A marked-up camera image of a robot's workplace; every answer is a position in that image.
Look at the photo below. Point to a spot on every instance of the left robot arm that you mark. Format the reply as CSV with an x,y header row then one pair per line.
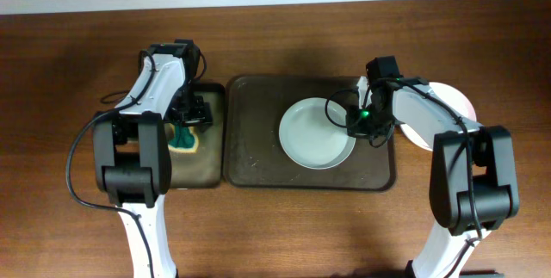
x,y
132,148

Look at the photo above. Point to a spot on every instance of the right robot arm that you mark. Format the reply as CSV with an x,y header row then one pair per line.
x,y
473,181

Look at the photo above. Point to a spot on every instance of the green yellow sponge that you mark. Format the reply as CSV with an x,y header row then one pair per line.
x,y
182,140

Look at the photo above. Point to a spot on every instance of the large brown serving tray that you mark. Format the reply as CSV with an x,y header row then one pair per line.
x,y
254,158

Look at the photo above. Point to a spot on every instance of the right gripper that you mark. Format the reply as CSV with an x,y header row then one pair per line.
x,y
359,132

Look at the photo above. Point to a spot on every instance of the pinkish white plate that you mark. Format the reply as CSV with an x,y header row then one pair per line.
x,y
455,99

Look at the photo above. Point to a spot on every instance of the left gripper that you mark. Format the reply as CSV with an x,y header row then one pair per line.
x,y
194,114

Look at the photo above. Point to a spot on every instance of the light grey plate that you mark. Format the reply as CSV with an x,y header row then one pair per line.
x,y
310,139

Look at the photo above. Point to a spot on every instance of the small black water tray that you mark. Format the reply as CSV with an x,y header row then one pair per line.
x,y
174,170

